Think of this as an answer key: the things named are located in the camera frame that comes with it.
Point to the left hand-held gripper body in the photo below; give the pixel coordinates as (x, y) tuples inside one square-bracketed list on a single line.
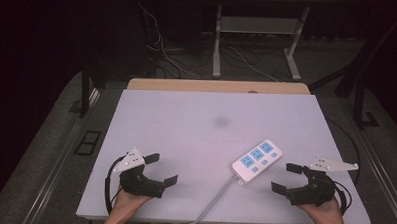
[(140, 185)]

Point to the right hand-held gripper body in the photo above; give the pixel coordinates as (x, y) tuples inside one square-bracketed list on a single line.
[(317, 189)]

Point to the person's left hand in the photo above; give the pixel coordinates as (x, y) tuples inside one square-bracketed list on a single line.
[(126, 204)]

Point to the person's right hand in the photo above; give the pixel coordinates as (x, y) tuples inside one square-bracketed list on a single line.
[(326, 213)]

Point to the white power strip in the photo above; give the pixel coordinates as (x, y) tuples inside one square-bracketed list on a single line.
[(256, 160)]

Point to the white table mat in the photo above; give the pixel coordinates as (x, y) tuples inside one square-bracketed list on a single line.
[(202, 132)]

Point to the black metal stand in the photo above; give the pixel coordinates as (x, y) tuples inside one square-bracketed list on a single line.
[(361, 107), (85, 88)]

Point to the wooden table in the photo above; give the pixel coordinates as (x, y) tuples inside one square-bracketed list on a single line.
[(217, 86)]

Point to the black floor frame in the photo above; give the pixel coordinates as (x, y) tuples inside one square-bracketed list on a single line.
[(88, 142)]

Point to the aluminium floor rail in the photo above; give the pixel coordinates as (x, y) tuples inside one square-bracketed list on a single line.
[(54, 173), (381, 171)]

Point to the grey metal desk frame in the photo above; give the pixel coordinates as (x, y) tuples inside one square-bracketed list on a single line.
[(259, 25)]

